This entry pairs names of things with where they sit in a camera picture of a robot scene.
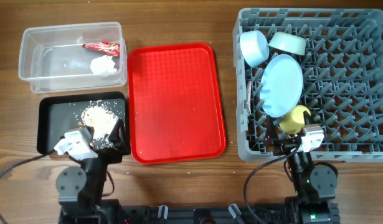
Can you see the green bowl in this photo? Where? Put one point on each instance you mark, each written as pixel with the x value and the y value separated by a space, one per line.
pixel 288 43

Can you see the white plastic fork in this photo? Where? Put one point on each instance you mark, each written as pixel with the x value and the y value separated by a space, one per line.
pixel 249 92

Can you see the clear plastic bin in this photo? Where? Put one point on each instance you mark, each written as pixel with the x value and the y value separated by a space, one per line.
pixel 53 58

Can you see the white napkin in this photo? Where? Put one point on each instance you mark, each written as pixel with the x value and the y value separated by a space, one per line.
pixel 103 64

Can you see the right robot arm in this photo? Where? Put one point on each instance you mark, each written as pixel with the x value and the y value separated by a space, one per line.
pixel 314 182

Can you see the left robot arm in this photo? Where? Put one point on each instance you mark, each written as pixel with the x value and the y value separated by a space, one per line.
pixel 81 188

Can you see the light blue plate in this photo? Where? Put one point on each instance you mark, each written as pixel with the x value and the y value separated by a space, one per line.
pixel 282 83

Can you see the rice and food scraps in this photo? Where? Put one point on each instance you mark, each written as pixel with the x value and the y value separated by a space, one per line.
pixel 100 116

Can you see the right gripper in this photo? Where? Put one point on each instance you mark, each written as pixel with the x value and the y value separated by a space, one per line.
pixel 271 139

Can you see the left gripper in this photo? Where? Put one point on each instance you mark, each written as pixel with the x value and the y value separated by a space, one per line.
pixel 120 146

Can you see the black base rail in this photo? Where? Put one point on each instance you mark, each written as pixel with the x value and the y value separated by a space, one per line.
pixel 269 213

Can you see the light blue bowl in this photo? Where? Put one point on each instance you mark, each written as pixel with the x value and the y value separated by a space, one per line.
pixel 254 47

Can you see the black waste tray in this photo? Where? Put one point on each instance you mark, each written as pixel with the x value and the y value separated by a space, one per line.
pixel 61 113

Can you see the red serving tray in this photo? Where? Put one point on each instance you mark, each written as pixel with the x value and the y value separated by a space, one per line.
pixel 175 110

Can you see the yellow cup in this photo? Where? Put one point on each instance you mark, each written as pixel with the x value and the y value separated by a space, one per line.
pixel 293 121

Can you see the red snack wrapper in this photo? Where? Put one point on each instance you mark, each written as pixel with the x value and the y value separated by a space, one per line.
pixel 107 48

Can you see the grey dishwasher rack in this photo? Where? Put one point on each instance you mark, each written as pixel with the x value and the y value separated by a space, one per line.
pixel 343 80

